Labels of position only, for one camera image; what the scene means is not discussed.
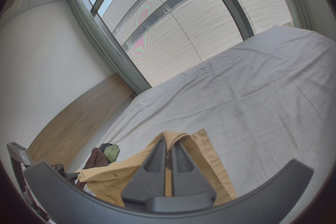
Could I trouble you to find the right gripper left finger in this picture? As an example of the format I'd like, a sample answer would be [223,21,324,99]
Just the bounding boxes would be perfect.
[121,137,168,204]

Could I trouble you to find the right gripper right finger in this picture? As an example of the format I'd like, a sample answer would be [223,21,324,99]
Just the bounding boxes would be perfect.
[169,141,217,201]

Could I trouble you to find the tan drawstring shorts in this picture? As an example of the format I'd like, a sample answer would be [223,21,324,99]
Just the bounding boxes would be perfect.
[76,128,238,208]

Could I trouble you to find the brown garment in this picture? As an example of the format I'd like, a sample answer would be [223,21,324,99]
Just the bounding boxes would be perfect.
[76,148,109,190]

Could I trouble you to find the green garment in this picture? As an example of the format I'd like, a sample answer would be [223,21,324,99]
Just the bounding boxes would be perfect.
[103,145,121,164]

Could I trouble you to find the window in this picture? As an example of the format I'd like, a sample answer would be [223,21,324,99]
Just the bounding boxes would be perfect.
[83,0,313,87]

